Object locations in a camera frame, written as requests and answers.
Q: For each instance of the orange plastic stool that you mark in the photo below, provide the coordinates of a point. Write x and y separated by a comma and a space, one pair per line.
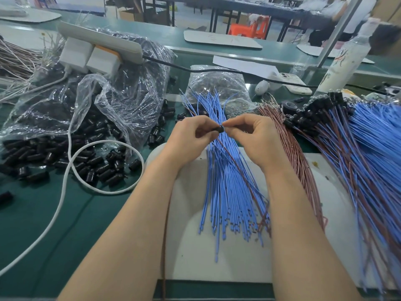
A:
252, 26

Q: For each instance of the white power strip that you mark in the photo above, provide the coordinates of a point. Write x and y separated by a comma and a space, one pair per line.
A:
100, 39

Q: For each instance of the large clear plastic bag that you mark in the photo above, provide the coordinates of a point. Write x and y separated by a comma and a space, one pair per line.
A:
131, 87

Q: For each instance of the person's right hand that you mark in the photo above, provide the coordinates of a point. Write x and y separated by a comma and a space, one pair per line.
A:
260, 144

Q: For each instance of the pile of black plastic caps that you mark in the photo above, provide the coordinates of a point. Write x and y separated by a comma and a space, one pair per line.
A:
31, 156

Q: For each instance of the cardboard boxes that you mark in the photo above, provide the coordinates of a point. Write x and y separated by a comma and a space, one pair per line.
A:
390, 6

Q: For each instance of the person's left forearm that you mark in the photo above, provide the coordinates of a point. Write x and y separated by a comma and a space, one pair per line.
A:
125, 247

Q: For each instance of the small clear plastic bag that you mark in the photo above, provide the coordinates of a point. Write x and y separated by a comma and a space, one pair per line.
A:
219, 84

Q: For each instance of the long black-frame table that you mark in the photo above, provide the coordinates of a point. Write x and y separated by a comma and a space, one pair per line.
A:
219, 4

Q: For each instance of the white flat tray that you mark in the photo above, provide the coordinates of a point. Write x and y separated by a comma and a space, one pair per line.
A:
28, 15
222, 39
308, 50

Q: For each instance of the person's left hand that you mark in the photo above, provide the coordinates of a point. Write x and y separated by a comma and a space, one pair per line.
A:
188, 144

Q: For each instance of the white flat device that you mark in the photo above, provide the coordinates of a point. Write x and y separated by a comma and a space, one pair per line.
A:
293, 83

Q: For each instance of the slanted metal frame post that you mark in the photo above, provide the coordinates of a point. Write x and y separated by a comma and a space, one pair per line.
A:
338, 28

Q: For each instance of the person's right forearm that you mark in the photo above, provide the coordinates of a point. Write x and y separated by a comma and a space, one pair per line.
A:
307, 247

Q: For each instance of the blue table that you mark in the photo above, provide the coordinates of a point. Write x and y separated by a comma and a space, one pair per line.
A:
72, 3

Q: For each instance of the white work board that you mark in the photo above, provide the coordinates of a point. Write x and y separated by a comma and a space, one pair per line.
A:
238, 266

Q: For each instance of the white orange charger adapter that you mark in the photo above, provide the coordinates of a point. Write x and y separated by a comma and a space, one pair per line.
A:
103, 61

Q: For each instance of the white spray bottle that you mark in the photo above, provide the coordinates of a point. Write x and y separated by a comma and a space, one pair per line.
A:
343, 59

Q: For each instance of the white computer mouse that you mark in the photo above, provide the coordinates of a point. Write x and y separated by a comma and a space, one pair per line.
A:
262, 87

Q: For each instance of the white paper sheet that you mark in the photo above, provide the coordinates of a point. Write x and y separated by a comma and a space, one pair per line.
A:
241, 64

